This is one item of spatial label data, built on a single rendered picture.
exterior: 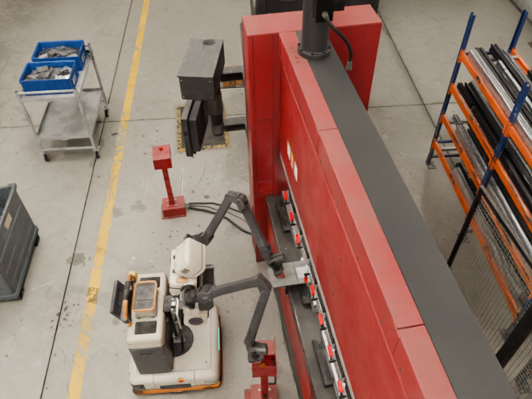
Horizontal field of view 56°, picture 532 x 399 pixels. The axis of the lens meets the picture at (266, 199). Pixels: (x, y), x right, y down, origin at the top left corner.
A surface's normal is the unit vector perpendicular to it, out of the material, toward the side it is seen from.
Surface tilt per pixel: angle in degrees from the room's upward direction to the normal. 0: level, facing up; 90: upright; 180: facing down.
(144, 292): 0
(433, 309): 0
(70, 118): 0
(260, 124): 90
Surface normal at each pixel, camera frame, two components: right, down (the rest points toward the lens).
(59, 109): 0.00, -0.68
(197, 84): -0.08, 0.73
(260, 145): 0.18, 0.72
